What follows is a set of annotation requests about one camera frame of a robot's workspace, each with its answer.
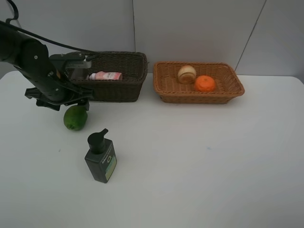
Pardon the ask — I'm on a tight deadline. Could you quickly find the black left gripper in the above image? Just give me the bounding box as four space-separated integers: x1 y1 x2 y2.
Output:
14 57 94 111

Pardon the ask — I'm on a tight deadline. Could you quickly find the green lime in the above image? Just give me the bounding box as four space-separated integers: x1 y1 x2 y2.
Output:
63 105 88 131

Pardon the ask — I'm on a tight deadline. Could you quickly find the translucent purple plastic cup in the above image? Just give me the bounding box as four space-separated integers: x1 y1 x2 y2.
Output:
70 68 88 80

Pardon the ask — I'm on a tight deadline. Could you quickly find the pink bottle white cap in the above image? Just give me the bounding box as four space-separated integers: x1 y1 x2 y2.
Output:
88 71 123 80

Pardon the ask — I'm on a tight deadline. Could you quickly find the dark green pump bottle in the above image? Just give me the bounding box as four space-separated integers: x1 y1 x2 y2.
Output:
85 128 117 183

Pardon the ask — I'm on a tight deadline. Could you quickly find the orange tangerine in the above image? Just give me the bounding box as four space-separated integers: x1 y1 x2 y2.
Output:
194 76 216 92

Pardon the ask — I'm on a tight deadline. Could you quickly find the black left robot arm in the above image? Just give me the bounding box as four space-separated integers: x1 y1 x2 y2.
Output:
0 22 93 111

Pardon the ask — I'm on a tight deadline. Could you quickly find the dark brown wicker basket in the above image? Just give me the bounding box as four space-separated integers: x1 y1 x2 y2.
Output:
70 51 148 103

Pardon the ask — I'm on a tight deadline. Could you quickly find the light brown wicker basket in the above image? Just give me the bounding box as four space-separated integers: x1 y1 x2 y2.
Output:
153 61 245 104

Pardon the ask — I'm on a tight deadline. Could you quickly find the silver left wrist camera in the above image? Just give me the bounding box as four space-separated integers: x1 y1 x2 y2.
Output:
48 53 93 70

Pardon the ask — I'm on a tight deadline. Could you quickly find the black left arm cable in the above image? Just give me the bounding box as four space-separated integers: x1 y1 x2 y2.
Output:
0 0 100 59

